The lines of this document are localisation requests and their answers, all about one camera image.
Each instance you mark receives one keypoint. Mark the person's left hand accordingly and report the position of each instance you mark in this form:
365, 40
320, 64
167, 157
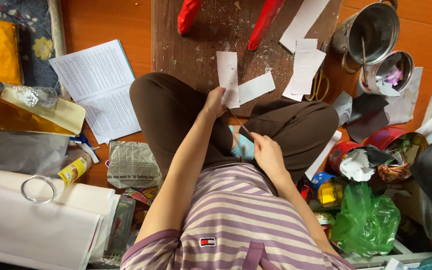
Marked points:
213, 105

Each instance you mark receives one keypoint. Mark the person's right hand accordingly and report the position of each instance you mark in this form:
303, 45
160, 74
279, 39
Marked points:
270, 155

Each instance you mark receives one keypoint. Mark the person's right fingers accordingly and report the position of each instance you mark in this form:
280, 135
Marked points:
259, 140

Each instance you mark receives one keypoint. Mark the thin dark stick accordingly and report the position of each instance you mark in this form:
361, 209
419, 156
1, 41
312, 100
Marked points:
239, 122

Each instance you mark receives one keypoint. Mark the white zigzag-edged paper strip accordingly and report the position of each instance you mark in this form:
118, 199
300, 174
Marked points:
256, 87
228, 75

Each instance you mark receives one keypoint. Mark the person's light blue sock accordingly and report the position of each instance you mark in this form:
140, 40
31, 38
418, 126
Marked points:
245, 148

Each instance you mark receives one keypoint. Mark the small white paper piece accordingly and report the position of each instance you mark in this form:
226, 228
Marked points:
289, 93

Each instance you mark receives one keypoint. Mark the narrow white paper strip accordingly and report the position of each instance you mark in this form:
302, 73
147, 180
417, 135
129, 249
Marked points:
323, 155

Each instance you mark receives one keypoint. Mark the red tin with white scraps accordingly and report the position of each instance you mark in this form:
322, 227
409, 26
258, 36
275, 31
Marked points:
341, 153

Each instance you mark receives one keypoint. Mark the blue and yellow container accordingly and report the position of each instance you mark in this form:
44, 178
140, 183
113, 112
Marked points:
328, 189

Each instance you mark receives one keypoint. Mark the wide white zigzag paper piece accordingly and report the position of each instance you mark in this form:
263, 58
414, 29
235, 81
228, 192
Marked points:
306, 67

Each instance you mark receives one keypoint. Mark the person's striped purple shirt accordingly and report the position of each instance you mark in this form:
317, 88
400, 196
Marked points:
234, 225

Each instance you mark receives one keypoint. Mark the light grey paper piece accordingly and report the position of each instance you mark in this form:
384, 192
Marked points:
343, 107

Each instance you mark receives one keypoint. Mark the person's brown trousers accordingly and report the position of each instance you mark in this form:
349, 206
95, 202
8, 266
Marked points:
171, 112

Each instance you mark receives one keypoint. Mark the brown wooden board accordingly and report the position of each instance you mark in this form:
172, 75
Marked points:
201, 48

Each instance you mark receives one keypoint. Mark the black paper sheet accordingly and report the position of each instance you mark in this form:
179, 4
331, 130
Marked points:
366, 116

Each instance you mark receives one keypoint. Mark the red paper roll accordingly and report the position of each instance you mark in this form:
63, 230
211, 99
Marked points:
188, 17
264, 22

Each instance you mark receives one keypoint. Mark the colourful printed wrapper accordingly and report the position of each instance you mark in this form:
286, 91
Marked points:
143, 194

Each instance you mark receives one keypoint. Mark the long white zigzag paper strip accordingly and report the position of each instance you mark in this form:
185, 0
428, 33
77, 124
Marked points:
304, 20

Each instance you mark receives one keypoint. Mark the crumpled newspaper piece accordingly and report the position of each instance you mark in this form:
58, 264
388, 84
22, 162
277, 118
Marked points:
131, 165

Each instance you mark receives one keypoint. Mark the wooden stick in pot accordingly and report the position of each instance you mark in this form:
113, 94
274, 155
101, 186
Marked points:
364, 60

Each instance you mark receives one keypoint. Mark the green plastic bag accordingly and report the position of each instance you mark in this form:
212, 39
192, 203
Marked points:
366, 221

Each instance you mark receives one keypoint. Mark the red tin with colourful scraps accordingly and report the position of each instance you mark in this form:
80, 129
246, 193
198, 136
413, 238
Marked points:
396, 150

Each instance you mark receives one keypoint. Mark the metal tin with paper scraps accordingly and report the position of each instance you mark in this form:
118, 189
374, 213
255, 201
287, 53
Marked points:
392, 75

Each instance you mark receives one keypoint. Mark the clear plastic tray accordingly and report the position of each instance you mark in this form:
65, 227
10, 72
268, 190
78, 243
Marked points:
120, 228

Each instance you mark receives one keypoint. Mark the blue and white ribbon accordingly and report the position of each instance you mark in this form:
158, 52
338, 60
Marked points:
86, 147

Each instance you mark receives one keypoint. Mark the open printed book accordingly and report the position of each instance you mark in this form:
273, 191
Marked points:
96, 82

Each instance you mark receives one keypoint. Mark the cream paper sheet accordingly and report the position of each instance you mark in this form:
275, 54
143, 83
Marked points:
68, 114

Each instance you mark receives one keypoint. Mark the glass jar with yellow label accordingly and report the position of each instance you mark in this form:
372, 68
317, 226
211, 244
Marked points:
56, 180

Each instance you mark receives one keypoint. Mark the crumpled clear plastic wrap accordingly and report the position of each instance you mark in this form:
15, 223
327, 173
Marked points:
36, 96

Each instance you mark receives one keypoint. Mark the stack of large white paper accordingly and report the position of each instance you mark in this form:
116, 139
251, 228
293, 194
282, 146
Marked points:
36, 228

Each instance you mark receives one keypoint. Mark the grey paper sheet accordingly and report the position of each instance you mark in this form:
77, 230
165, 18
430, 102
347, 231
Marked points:
17, 150

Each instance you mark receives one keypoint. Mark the blue floral mat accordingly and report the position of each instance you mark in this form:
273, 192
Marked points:
38, 41

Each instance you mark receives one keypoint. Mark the gold foil sheet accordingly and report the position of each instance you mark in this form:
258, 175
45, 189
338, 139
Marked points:
13, 118

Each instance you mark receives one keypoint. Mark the white metal frame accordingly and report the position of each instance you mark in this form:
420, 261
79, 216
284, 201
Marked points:
388, 258

